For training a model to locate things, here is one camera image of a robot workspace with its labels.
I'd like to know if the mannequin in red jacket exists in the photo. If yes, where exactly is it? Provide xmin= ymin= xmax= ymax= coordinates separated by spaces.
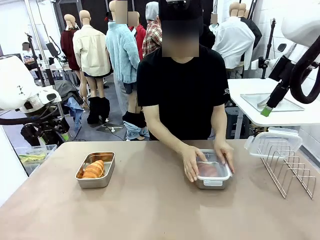
xmin=128 ymin=11 xmax=148 ymax=61

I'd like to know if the person's right hand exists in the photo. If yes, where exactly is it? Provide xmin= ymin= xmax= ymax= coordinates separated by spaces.
xmin=181 ymin=144 xmax=209 ymax=183

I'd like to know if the mannequin in white shirt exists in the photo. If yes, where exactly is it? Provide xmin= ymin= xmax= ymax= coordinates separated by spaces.
xmin=212 ymin=1 xmax=257 ymax=79

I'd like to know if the rectangular stainless steel container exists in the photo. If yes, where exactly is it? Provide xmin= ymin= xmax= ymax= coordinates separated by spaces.
xmin=194 ymin=149 xmax=233 ymax=191
xmin=74 ymin=150 xmax=117 ymax=189

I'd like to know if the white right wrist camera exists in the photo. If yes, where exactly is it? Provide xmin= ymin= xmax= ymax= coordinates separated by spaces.
xmin=250 ymin=56 xmax=279 ymax=72

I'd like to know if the seated person in white shirt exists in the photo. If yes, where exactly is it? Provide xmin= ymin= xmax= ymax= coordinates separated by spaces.
xmin=21 ymin=41 xmax=36 ymax=66

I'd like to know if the black light panel on stand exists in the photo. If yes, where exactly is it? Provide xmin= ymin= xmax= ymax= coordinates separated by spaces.
xmin=45 ymin=32 xmax=66 ymax=86

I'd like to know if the metal wire lid rack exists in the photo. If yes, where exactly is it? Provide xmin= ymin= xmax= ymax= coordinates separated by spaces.
xmin=260 ymin=144 xmax=317 ymax=200

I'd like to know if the mannequin in plaid shirt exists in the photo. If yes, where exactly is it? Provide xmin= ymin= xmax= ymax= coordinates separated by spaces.
xmin=141 ymin=1 xmax=163 ymax=59

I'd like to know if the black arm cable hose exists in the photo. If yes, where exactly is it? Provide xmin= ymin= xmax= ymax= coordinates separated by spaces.
xmin=0 ymin=106 xmax=59 ymax=126
xmin=289 ymin=37 xmax=320 ymax=105

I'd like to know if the mannequin in black coat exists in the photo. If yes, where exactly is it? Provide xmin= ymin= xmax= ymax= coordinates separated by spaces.
xmin=238 ymin=2 xmax=263 ymax=51

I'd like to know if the person in black t-shirt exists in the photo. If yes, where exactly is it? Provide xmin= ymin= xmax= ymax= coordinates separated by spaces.
xmin=136 ymin=0 xmax=230 ymax=141

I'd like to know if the person's left forearm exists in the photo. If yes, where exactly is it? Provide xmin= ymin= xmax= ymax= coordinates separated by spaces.
xmin=211 ymin=119 xmax=230 ymax=149

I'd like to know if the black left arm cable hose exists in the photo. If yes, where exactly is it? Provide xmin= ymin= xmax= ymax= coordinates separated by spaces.
xmin=0 ymin=106 xmax=59 ymax=126

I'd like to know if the black camera tripod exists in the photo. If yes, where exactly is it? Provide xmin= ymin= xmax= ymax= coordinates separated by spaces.
xmin=24 ymin=31 xmax=47 ymax=87

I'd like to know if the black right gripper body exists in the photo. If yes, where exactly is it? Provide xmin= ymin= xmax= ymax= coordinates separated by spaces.
xmin=268 ymin=56 xmax=296 ymax=84

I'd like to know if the person's left hand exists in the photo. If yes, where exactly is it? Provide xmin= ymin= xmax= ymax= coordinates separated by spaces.
xmin=213 ymin=140 xmax=236 ymax=174

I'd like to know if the blue denim garment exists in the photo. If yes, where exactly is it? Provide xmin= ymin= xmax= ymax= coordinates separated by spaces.
xmin=63 ymin=96 xmax=85 ymax=134

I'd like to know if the mannequin in blue fleece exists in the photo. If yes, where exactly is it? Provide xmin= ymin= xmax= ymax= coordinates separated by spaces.
xmin=104 ymin=0 xmax=151 ymax=141

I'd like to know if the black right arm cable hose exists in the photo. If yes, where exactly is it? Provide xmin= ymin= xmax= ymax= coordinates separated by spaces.
xmin=289 ymin=37 xmax=320 ymax=105

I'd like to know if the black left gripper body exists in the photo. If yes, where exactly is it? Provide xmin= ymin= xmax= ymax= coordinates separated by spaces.
xmin=20 ymin=116 xmax=71 ymax=146

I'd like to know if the silver aluminium frame post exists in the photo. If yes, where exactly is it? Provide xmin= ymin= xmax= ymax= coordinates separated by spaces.
xmin=23 ymin=0 xmax=66 ymax=111

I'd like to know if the clear plastic storage bin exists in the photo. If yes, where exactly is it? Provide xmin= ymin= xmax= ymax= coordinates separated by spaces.
xmin=14 ymin=143 xmax=58 ymax=176

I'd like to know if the person's right forearm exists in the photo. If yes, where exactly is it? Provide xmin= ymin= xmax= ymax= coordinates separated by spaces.
xmin=145 ymin=119 xmax=195 ymax=157

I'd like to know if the white side table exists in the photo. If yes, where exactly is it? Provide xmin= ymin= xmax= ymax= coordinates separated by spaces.
xmin=227 ymin=77 xmax=320 ymax=140

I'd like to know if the grey jacket pile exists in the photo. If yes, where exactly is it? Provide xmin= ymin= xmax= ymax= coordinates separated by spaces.
xmin=53 ymin=79 xmax=84 ymax=106

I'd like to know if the mannequin in black jacket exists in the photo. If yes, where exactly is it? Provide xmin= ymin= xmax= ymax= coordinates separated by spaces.
xmin=201 ymin=24 xmax=217 ymax=50

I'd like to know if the mannequin in maroon sweater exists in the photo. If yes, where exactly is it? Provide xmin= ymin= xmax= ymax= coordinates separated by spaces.
xmin=60 ymin=13 xmax=82 ymax=87

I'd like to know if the mannequin in cream jacket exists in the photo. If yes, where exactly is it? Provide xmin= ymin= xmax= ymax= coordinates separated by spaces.
xmin=72 ymin=9 xmax=113 ymax=125

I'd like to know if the golden croissant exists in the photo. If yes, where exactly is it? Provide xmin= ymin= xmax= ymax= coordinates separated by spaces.
xmin=81 ymin=159 xmax=106 ymax=180
xmin=198 ymin=162 xmax=219 ymax=177

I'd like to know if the tall black tripod stand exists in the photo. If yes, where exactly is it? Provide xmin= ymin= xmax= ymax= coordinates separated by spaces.
xmin=260 ymin=17 xmax=278 ymax=80

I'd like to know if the yellow green packet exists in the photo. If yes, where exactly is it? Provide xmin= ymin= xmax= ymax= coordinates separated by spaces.
xmin=18 ymin=153 xmax=48 ymax=163

